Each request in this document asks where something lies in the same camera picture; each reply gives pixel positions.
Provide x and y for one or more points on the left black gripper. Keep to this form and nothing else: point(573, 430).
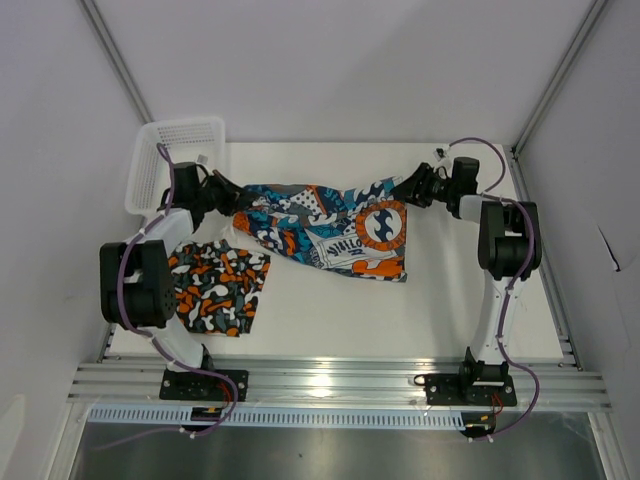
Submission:
point(220, 190)

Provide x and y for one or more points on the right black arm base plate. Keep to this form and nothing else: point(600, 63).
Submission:
point(458, 389)

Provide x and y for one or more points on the right aluminium frame post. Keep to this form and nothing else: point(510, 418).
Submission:
point(583, 33)

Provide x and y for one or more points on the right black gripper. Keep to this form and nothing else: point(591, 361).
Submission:
point(421, 182)

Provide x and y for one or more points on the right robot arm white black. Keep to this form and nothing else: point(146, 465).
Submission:
point(508, 251)

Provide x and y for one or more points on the aluminium frame post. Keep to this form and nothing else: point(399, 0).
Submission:
point(115, 58)
point(583, 33)

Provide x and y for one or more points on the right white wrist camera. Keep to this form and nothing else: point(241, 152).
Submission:
point(441, 154)

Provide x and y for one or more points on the white plastic basket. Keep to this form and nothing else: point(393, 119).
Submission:
point(184, 139)

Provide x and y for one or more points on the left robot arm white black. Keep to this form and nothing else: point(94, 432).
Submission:
point(136, 284)

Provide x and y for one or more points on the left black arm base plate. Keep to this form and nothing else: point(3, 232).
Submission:
point(189, 386)

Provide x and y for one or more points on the aluminium mounting rail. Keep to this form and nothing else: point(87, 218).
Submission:
point(325, 382)

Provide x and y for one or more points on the orange black camo shorts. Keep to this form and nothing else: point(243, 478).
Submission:
point(218, 287)

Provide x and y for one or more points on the blue orange patterned shorts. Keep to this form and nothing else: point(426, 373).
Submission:
point(358, 232)

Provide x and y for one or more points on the white slotted cable duct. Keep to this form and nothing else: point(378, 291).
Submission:
point(414, 419)

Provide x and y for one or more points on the left aluminium frame post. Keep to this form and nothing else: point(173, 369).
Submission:
point(115, 58)

